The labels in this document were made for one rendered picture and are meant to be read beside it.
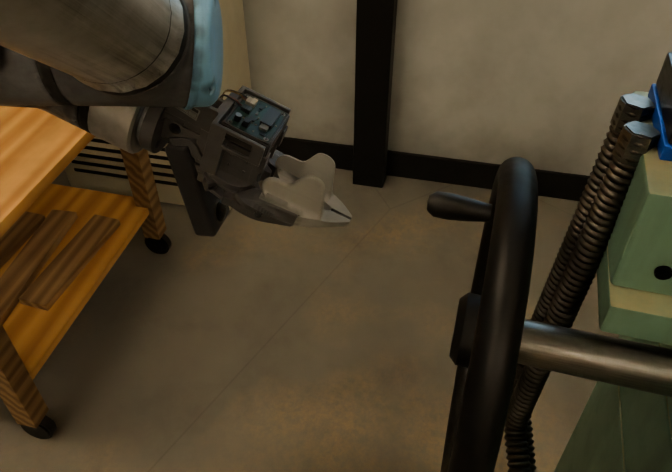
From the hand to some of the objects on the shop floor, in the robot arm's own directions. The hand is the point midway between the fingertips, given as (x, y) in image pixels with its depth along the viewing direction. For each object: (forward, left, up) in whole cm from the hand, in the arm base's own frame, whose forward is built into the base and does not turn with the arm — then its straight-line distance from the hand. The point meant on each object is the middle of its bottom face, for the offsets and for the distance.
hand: (336, 219), depth 63 cm
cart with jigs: (+54, +80, -79) cm, 125 cm away
